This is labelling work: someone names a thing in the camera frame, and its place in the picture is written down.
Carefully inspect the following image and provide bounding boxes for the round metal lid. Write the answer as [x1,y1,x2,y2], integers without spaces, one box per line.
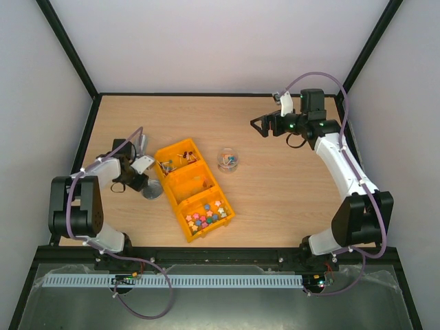
[142,180,164,200]

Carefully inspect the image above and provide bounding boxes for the clear plastic jar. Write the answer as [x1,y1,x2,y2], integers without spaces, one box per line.
[217,148,239,174]

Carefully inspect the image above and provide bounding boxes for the orange three-compartment bin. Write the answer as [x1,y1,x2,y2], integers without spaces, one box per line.
[154,138,235,243]

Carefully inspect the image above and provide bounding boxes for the metal scoop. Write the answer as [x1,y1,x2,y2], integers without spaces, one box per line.
[135,134,148,158]

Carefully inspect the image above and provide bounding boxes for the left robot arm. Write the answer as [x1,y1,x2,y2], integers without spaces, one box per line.
[48,135,155,255]

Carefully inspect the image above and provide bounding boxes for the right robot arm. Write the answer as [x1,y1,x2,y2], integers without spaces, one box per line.
[250,89,394,270]

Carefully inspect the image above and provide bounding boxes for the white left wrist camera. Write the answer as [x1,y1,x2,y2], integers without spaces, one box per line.
[131,155,155,175]

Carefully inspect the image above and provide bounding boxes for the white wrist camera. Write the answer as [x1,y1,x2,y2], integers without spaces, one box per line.
[272,91,294,117]
[131,155,155,175]

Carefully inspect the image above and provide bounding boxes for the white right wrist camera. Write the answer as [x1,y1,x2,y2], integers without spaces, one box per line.
[272,91,294,117]

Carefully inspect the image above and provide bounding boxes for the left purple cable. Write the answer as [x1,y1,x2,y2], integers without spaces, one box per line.
[65,126,173,319]

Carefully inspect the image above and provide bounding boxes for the black aluminium frame rail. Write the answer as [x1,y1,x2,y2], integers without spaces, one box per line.
[34,244,399,272]

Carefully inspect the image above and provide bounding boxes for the white slotted cable duct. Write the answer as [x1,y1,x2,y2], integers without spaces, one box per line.
[42,274,303,289]

